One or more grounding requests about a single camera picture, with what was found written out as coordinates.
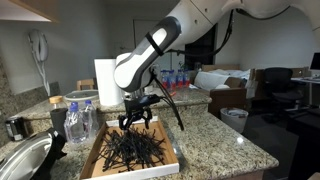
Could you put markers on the black zip tie pile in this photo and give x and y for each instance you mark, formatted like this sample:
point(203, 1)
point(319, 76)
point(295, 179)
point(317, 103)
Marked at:
point(131, 150)

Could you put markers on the Fiji water bottle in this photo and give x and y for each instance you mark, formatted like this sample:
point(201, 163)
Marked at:
point(186, 80)
point(180, 80)
point(164, 81)
point(171, 81)

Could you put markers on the computer monitor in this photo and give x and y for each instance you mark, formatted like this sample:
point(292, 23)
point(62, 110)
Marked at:
point(316, 63)

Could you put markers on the white wall phone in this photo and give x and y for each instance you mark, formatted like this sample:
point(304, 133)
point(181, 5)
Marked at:
point(40, 46)

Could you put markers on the clear blue-capped water bottle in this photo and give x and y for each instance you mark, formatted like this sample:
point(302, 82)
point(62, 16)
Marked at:
point(90, 116)
point(74, 128)

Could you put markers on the brown cardboard carton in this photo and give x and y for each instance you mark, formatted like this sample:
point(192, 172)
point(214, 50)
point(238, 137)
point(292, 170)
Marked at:
point(228, 98)

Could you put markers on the black office chair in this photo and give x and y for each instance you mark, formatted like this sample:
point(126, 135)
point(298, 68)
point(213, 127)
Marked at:
point(283, 86)

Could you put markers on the white desk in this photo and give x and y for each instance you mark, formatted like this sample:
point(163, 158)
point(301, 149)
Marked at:
point(305, 80)

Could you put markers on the black metal canister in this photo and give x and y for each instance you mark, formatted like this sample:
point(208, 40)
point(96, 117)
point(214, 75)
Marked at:
point(15, 128)

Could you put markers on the white wall board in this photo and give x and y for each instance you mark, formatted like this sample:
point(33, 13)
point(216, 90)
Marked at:
point(140, 30)

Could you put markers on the wooden chair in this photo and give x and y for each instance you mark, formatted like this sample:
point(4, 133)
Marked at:
point(85, 83)

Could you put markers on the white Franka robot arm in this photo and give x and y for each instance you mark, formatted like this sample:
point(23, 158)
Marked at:
point(186, 26)

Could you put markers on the white paper towel roll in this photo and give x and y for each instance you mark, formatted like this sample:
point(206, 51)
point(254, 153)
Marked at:
point(103, 83)

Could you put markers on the grey trash bin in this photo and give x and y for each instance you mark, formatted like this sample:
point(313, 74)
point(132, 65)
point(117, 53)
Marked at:
point(233, 120)

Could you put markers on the shallow cardboard box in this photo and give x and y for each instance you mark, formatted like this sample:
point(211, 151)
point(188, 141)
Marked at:
point(133, 171)

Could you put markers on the glass jar with wooden lid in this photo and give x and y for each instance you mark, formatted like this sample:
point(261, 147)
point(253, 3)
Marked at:
point(56, 101)

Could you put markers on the wooden wall cabinet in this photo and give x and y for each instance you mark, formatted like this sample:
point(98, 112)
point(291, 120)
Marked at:
point(23, 8)

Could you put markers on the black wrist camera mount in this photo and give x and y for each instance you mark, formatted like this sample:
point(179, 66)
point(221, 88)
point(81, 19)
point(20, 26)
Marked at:
point(152, 99)

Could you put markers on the white bed sheet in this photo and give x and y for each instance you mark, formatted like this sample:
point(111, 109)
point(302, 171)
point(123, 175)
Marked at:
point(210, 80)

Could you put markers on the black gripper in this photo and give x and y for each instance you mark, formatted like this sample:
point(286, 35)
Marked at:
point(136, 107)

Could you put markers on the white shallow bowl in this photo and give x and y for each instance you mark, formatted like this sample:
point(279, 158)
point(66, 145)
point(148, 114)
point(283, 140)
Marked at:
point(81, 95)

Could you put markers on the dark window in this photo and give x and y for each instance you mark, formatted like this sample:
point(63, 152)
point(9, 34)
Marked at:
point(206, 61)

